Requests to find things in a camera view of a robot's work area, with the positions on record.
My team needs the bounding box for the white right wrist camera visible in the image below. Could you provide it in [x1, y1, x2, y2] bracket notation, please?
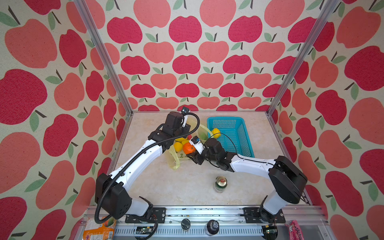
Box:
[190, 136, 205, 154]

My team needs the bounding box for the black round knob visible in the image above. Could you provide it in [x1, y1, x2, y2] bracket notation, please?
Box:
[205, 220, 220, 236]

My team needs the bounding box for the left aluminium corner post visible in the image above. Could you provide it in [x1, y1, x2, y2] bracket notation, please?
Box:
[74, 1, 133, 118]

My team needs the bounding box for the green drink can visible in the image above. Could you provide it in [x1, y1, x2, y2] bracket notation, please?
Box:
[214, 176, 228, 193]

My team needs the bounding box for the black corrugated cable conduit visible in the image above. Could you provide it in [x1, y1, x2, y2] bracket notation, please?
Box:
[94, 112, 201, 225]

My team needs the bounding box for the pink snack packet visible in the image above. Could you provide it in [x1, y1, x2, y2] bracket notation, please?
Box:
[286, 220, 304, 240]

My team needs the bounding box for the grey round button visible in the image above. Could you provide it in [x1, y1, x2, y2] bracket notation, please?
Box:
[181, 219, 191, 232]

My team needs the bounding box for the yellow toy peach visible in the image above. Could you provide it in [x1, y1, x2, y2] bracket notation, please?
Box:
[174, 142, 183, 153]

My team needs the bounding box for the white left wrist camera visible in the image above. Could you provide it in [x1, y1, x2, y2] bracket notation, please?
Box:
[181, 106, 191, 131]

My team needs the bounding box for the teal plastic basket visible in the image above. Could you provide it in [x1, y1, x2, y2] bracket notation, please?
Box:
[207, 117, 255, 158]

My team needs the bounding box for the orange snack packet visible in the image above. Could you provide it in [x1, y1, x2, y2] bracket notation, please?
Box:
[83, 218, 117, 240]

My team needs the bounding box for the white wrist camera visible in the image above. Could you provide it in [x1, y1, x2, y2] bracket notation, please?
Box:
[190, 136, 205, 154]
[181, 106, 191, 131]

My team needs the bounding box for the right aluminium corner post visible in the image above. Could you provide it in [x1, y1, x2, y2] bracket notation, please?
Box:
[266, 0, 341, 118]

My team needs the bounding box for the yellow toy fruit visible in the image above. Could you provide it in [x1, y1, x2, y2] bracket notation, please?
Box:
[212, 128, 221, 139]

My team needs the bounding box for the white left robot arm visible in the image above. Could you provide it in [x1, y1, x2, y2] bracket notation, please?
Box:
[94, 107, 200, 224]

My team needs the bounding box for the yellow plastic bag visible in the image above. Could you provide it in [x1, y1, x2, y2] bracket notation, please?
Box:
[166, 123, 213, 170]

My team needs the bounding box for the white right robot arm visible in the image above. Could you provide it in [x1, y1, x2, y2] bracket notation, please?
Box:
[187, 137, 308, 223]

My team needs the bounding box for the aluminium front rail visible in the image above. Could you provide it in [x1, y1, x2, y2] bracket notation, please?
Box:
[80, 205, 335, 240]

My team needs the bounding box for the aluminium corner post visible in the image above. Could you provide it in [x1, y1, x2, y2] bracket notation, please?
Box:
[74, 1, 133, 118]
[266, 0, 341, 118]

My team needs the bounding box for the orange toy tangerine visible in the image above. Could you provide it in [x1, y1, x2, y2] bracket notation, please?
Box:
[183, 143, 196, 155]

